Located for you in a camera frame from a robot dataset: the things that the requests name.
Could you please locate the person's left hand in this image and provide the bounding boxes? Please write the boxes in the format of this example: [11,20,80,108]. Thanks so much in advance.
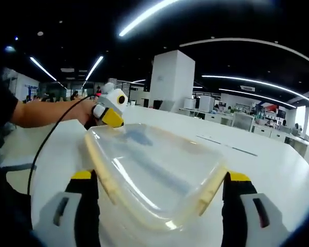
[76,98,99,130]

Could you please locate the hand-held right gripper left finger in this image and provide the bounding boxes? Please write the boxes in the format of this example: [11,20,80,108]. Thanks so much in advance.
[39,169,101,247]

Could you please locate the clear storage box yellow latches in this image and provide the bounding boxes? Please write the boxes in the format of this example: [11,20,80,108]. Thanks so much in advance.
[84,122,229,233]

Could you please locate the white tall cabinet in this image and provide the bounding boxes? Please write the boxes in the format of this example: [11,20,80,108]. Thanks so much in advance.
[199,95,216,113]

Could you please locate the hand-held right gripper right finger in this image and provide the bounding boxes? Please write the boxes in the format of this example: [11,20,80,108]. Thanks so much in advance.
[220,170,292,247]

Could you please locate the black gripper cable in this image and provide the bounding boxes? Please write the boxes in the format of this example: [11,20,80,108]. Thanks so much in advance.
[26,96,98,198]

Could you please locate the white square pillar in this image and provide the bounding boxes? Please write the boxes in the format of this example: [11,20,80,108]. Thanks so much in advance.
[149,49,196,113]

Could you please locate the ceiling light strip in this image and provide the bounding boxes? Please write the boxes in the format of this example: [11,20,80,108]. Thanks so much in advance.
[29,56,58,82]
[118,0,181,37]
[201,74,309,104]
[84,55,105,82]

